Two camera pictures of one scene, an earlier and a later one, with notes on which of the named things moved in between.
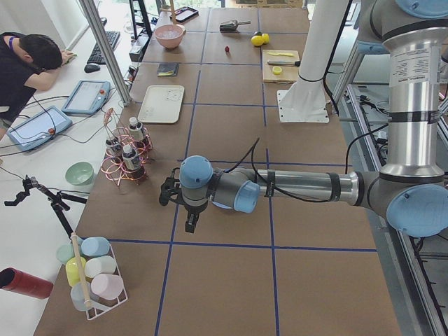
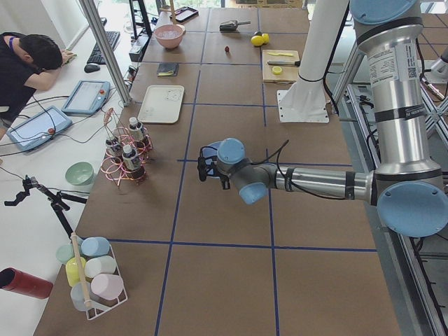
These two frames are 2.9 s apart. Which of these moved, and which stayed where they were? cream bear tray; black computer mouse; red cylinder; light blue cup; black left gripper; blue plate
Moved: blue plate; black left gripper
Stayed: light blue cup; red cylinder; cream bear tray; black computer mouse
